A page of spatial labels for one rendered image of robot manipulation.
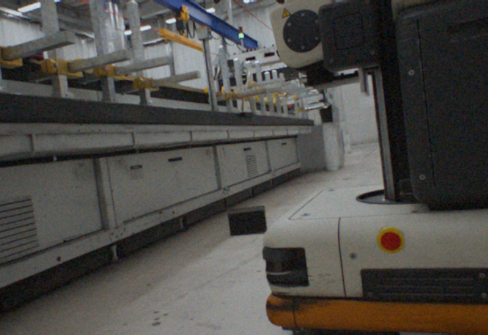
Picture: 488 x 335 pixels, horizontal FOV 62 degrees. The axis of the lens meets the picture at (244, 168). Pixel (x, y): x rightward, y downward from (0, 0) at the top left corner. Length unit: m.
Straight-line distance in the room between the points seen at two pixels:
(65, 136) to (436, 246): 1.20
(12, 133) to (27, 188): 0.37
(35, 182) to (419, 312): 1.38
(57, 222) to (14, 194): 0.22
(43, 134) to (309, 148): 4.52
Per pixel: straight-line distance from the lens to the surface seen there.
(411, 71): 0.87
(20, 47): 1.35
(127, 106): 1.75
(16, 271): 1.63
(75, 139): 1.57
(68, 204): 1.83
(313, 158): 5.63
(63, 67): 1.55
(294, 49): 1.07
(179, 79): 1.88
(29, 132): 1.43
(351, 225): 0.87
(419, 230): 0.86
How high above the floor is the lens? 0.46
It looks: 3 degrees down
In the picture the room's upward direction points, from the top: 7 degrees counter-clockwise
